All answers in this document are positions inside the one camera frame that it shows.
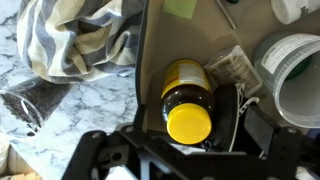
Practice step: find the green sticky note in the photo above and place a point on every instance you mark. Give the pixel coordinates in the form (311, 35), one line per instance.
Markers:
(180, 8)

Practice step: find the navy blue shoe box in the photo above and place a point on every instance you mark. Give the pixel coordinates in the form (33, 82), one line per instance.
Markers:
(200, 36)

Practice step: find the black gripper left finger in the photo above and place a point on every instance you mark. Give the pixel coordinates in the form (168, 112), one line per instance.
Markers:
(100, 153)

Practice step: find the clear plastic measuring container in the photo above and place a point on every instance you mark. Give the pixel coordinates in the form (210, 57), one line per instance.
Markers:
(300, 100)

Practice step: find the clear labelled packet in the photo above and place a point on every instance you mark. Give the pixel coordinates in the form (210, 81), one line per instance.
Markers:
(233, 68)

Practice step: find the striped grey white cloth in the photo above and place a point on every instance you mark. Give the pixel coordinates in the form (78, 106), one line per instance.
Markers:
(73, 40)

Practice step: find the thin metal rod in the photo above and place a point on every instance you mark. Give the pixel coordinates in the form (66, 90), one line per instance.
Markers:
(226, 14)

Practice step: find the clear drinking glass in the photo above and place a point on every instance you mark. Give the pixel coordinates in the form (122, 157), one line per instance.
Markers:
(40, 96)

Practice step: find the yellow and brown bottle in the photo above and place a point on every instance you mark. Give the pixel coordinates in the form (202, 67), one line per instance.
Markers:
(186, 100)

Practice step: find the white labelled pill bottle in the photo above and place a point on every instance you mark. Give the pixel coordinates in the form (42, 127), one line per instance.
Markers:
(293, 10)

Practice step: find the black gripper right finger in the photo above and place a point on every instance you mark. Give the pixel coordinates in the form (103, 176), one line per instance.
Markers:
(263, 128)

